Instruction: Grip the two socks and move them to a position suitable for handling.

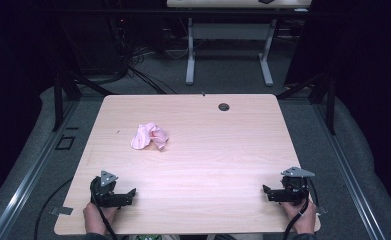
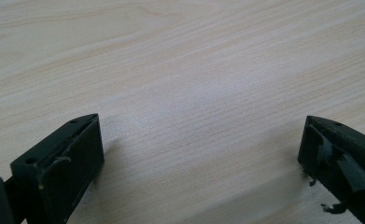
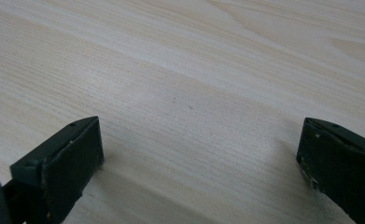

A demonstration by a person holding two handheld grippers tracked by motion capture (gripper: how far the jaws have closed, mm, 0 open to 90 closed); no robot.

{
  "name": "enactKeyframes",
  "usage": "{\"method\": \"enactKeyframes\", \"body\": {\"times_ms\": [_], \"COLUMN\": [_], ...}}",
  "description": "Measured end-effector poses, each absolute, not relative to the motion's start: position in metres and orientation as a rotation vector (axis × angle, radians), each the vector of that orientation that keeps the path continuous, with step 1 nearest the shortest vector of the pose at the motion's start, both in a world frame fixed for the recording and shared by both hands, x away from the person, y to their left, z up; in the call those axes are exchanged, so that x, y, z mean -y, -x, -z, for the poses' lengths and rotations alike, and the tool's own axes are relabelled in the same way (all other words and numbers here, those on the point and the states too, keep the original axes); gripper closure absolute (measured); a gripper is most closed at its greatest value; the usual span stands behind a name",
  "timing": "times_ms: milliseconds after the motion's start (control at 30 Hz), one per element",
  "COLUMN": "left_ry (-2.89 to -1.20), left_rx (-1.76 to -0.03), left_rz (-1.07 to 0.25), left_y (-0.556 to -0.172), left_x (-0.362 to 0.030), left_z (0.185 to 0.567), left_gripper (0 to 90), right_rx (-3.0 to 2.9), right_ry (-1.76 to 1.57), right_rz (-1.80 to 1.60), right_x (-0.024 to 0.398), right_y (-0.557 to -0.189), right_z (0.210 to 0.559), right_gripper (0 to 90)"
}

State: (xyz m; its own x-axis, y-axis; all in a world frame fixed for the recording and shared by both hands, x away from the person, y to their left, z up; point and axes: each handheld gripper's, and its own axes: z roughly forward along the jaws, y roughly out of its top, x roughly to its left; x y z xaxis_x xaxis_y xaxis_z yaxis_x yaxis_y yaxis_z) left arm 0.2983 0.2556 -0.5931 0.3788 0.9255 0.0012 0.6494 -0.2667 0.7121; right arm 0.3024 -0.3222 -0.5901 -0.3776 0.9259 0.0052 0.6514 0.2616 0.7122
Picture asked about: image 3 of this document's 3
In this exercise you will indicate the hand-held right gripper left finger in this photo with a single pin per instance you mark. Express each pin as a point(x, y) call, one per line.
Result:
point(65, 168)

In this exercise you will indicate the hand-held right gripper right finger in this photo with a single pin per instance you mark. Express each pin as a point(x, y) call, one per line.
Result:
point(339, 165)

